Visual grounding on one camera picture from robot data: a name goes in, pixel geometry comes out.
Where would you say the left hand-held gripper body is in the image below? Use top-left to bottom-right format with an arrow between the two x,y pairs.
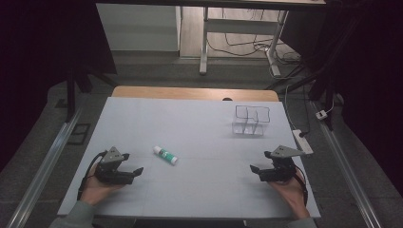
94,145 -> 136,185

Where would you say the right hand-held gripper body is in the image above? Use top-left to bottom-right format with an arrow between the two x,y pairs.
259,144 -> 307,183

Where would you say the white green glue stick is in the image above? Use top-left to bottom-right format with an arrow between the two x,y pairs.
152,145 -> 179,166

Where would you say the clear plastic organizer box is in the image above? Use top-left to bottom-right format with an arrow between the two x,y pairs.
231,104 -> 271,137

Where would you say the person's left hand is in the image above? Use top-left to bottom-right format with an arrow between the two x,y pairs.
79,162 -> 126,206

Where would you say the person's right hand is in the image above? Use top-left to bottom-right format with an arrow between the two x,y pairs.
269,170 -> 311,220

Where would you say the white power strip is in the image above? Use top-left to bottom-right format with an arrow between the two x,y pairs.
292,128 -> 315,156

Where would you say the black floor plate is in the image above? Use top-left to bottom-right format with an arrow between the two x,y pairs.
67,123 -> 91,146

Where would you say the white table cover sheet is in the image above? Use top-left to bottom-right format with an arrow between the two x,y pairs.
57,96 -> 321,219

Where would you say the black metal stand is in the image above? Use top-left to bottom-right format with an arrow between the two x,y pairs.
65,67 -> 120,123
265,12 -> 365,131

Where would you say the wooden table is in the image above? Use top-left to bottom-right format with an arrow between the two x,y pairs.
111,85 -> 279,103

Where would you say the white cabinet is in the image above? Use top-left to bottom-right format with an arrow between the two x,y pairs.
95,3 -> 182,53

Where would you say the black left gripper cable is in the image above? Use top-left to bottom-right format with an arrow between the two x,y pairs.
77,150 -> 108,201

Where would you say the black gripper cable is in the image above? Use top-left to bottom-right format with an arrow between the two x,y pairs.
77,150 -> 108,201
293,164 -> 309,207

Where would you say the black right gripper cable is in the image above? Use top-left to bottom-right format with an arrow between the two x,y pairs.
293,164 -> 309,207

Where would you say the white power strip cable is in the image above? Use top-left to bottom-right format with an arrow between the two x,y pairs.
283,84 -> 297,131

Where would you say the aluminium rail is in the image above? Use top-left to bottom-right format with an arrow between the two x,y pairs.
310,101 -> 384,228
6,105 -> 84,228

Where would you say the tangle of floor cables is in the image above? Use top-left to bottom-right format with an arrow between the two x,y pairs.
207,8 -> 302,79

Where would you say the white desk frame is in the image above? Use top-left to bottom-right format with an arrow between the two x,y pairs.
199,6 -> 290,77

